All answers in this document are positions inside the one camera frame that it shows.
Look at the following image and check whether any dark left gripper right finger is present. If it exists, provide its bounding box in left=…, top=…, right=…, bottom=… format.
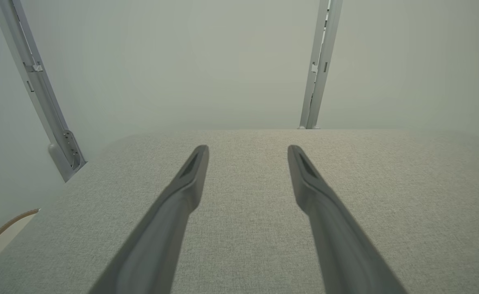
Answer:
left=287, top=145, right=407, bottom=294

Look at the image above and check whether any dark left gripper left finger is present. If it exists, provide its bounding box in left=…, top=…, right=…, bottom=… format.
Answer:
left=88, top=145, right=209, bottom=294

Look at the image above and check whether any brown curved edge strip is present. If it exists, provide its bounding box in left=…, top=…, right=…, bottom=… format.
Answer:
left=0, top=208, right=40, bottom=256

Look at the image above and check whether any grey partition post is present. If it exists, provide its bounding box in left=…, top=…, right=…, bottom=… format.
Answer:
left=299, top=0, right=343, bottom=129
left=0, top=0, right=87, bottom=182

